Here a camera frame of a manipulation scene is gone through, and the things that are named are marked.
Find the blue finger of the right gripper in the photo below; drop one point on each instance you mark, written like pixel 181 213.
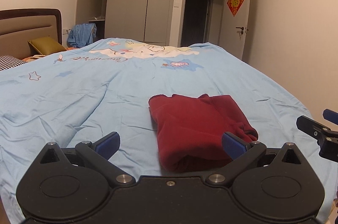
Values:
pixel 331 116
pixel 310 127

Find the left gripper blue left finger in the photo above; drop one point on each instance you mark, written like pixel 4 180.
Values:
pixel 96 157

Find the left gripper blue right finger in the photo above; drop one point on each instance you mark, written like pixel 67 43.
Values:
pixel 244 156

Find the dark red long-sleeve sweater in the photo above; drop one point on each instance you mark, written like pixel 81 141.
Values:
pixel 189 130

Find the blue clothes pile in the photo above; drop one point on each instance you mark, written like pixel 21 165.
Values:
pixel 81 35

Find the white bedroom door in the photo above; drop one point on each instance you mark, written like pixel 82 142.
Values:
pixel 229 39

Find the light blue cartoon duvet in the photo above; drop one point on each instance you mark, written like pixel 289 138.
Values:
pixel 84 94

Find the olive yellow pillow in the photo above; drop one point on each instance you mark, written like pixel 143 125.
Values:
pixel 46 45

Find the checkered pillow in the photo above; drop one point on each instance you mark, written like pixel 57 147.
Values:
pixel 7 61

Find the red fu door decoration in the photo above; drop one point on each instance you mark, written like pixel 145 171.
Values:
pixel 234 6

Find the brown beige bed headboard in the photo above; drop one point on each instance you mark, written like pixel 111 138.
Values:
pixel 18 26

